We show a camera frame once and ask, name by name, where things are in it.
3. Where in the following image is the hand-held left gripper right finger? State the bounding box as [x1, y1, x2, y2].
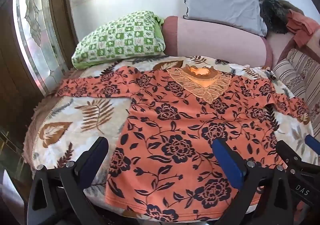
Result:
[212, 138, 297, 225]

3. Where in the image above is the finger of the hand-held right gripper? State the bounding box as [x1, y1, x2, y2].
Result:
[276, 140, 303, 168]
[304, 134, 320, 156]

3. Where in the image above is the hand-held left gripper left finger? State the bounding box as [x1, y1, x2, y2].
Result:
[27, 136, 109, 225]

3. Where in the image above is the orange floral shirt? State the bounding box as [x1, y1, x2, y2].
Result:
[55, 64, 310, 223]

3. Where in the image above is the leaf print blanket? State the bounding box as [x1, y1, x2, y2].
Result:
[23, 55, 316, 223]

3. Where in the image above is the orange cloth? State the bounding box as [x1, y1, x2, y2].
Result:
[286, 10, 320, 47]

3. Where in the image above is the green checkered pillow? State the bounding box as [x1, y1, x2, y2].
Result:
[71, 10, 166, 70]

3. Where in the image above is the pink bolster pillow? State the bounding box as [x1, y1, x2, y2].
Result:
[162, 16, 273, 68]

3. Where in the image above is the dark furry cloth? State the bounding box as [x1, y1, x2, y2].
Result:
[259, 0, 290, 35]

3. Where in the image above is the patterned glass window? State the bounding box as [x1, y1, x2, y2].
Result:
[13, 0, 66, 90]

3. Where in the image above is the grey pillow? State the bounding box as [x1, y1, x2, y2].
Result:
[180, 0, 268, 37]

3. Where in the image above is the wooden window frame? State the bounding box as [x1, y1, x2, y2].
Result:
[0, 0, 78, 140]

